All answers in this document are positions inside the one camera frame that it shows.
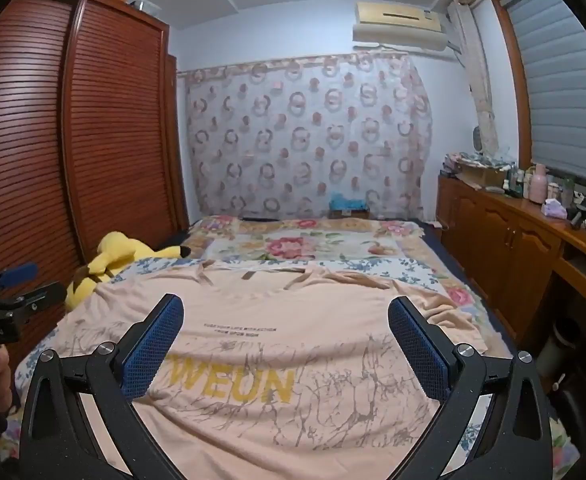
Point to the wooden louvered wardrobe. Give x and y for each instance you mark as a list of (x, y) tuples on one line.
[(113, 135)]

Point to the white cylinder bin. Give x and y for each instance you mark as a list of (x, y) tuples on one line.
[(558, 347)]

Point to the yellow plush toy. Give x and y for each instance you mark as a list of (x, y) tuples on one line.
[(108, 255)]

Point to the wooden sideboard cabinet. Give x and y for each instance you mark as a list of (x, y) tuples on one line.
[(503, 240)]

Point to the cluster of small bottles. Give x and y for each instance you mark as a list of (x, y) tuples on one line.
[(517, 182)]

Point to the wall air conditioner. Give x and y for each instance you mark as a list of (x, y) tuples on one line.
[(398, 25)]

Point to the wooden window frame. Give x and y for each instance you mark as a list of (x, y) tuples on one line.
[(510, 60)]

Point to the peach printed T-shirt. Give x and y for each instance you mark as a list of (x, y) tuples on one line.
[(283, 320)]

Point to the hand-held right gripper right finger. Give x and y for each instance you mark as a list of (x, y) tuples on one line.
[(418, 355)]

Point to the beige tied curtain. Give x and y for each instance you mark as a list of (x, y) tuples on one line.
[(480, 85)]

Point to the floral blanket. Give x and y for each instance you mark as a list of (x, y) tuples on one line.
[(293, 245)]

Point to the black gadget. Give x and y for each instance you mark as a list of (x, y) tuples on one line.
[(580, 216)]

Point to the clear plastic container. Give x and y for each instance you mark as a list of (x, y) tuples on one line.
[(145, 6)]

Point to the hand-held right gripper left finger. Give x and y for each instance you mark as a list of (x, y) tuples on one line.
[(153, 355)]

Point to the blue fluffy cloth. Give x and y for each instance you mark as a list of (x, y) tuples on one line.
[(348, 202)]

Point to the pink thermos bottle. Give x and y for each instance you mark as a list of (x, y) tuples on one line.
[(539, 185)]

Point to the cardboard box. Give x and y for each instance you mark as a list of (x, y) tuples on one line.
[(483, 176)]

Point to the brown storage box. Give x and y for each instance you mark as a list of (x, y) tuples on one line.
[(348, 214)]

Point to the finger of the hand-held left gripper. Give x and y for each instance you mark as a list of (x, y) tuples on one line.
[(38, 296), (20, 272)]

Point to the circle patterned sheer curtain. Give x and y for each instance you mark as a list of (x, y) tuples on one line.
[(298, 135)]

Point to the small purple pouch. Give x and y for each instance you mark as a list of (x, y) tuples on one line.
[(555, 208)]

